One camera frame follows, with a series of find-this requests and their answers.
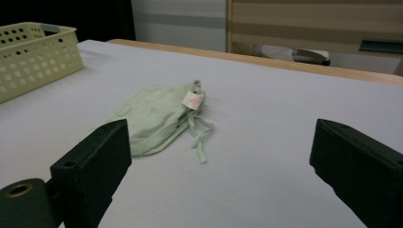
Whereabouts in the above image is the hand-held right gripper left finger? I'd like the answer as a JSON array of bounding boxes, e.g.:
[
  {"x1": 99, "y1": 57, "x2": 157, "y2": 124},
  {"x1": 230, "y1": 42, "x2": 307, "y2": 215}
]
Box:
[{"x1": 49, "y1": 118, "x2": 133, "y2": 228}]

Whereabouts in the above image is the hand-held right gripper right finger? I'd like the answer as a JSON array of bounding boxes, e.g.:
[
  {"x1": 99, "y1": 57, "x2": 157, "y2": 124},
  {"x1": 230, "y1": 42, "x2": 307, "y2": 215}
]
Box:
[{"x1": 309, "y1": 118, "x2": 403, "y2": 228}]

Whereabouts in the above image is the pale green drawstring garment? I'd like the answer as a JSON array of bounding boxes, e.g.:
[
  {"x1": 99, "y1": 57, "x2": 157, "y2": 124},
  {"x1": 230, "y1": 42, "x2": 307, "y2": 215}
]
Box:
[{"x1": 94, "y1": 79, "x2": 215, "y2": 164}]

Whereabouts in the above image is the pale yellow perforated plastic basket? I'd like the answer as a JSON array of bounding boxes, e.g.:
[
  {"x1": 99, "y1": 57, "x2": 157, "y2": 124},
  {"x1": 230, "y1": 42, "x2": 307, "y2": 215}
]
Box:
[{"x1": 0, "y1": 21, "x2": 86, "y2": 105}]

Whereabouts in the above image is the white table cover sheet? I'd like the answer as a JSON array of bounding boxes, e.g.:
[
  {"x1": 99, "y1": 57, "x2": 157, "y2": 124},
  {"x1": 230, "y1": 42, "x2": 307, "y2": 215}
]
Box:
[{"x1": 0, "y1": 39, "x2": 403, "y2": 228}]

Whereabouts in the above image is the black curtain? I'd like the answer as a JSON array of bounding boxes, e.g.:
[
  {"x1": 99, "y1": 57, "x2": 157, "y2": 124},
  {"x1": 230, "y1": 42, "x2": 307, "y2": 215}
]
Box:
[{"x1": 0, "y1": 0, "x2": 137, "y2": 43}]

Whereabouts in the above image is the light wooden desk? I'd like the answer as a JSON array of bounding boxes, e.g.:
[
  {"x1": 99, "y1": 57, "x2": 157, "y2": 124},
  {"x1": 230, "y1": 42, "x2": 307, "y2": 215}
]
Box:
[{"x1": 226, "y1": 0, "x2": 403, "y2": 77}]

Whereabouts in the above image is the white cabinet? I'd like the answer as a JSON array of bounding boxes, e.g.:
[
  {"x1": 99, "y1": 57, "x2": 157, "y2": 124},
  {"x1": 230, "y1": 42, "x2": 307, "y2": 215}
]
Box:
[{"x1": 131, "y1": 0, "x2": 228, "y2": 53}]

